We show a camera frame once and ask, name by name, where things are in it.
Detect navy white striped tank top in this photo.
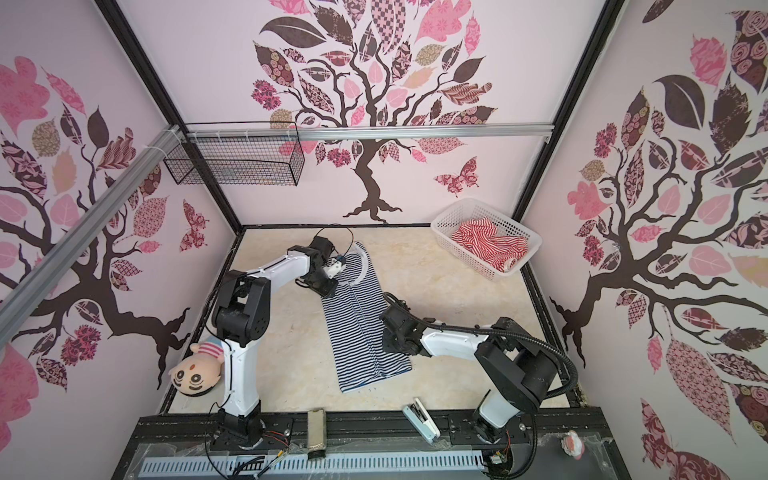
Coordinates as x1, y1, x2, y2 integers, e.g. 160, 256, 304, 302
322, 242, 412, 393

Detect red white striped tank top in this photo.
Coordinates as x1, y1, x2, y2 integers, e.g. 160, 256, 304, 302
451, 218, 528, 273

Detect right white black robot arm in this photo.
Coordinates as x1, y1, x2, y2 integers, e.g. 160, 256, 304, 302
380, 292, 578, 443

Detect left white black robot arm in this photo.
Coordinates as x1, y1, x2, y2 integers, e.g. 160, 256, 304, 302
211, 236, 345, 446

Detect white stapler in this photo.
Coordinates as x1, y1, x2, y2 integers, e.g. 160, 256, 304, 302
402, 398, 441, 444

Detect grey rectangular block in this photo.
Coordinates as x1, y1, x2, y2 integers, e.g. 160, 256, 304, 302
307, 409, 327, 461

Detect white plastic laundry basket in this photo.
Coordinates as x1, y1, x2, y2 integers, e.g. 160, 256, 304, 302
430, 198, 542, 281

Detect plush doll striped hat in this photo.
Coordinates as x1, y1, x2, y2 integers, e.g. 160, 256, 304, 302
169, 337, 224, 397

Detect silver rear aluminium bar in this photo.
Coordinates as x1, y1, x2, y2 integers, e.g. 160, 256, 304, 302
186, 123, 554, 141

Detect silver aluminium bar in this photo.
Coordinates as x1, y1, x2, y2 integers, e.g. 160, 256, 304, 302
186, 123, 554, 141
1, 125, 182, 344

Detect pink white small toy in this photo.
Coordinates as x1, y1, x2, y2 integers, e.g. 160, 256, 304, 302
561, 430, 585, 460

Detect silver left aluminium bar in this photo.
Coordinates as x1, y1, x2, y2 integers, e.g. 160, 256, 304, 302
1, 125, 182, 344

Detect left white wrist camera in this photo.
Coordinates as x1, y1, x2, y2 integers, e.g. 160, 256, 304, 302
323, 255, 347, 279

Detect white slotted cable duct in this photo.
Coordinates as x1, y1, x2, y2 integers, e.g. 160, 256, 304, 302
136, 451, 485, 479

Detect black wire mesh basket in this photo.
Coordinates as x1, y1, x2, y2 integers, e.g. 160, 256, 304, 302
164, 120, 305, 186

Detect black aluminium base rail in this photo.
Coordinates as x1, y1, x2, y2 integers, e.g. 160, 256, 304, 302
130, 407, 612, 448

